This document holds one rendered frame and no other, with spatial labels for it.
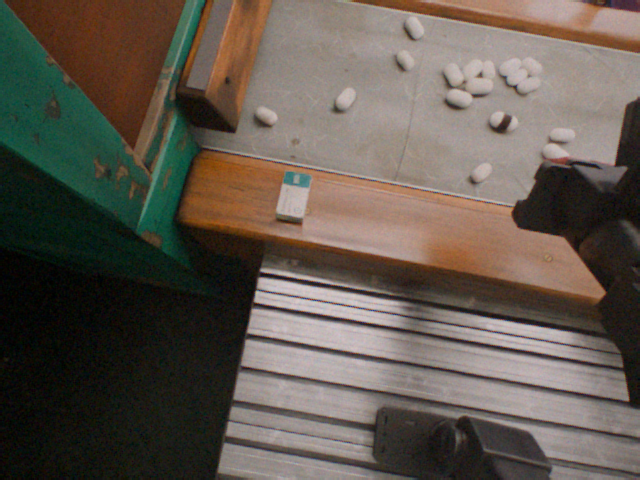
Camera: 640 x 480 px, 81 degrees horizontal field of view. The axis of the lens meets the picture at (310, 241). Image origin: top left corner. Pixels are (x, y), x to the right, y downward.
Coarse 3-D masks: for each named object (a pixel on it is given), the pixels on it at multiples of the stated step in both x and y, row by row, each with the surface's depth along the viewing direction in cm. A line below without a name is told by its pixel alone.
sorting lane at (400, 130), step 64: (320, 0) 61; (256, 64) 57; (320, 64) 58; (384, 64) 58; (576, 64) 59; (256, 128) 54; (320, 128) 55; (384, 128) 55; (448, 128) 55; (576, 128) 56; (448, 192) 53; (512, 192) 53
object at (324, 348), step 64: (256, 320) 54; (320, 320) 55; (384, 320) 55; (448, 320) 55; (512, 320) 57; (576, 320) 56; (256, 384) 52; (320, 384) 54; (384, 384) 53; (448, 384) 53; (512, 384) 55; (576, 384) 53; (256, 448) 50; (320, 448) 50; (576, 448) 51
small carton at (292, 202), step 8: (288, 176) 48; (296, 176) 48; (304, 176) 48; (288, 184) 48; (296, 184) 48; (304, 184) 48; (280, 192) 47; (288, 192) 47; (296, 192) 47; (304, 192) 47; (280, 200) 47; (288, 200) 47; (296, 200) 47; (304, 200) 47; (280, 208) 47; (288, 208) 47; (296, 208) 47; (304, 208) 47; (280, 216) 47; (288, 216) 47; (296, 216) 46
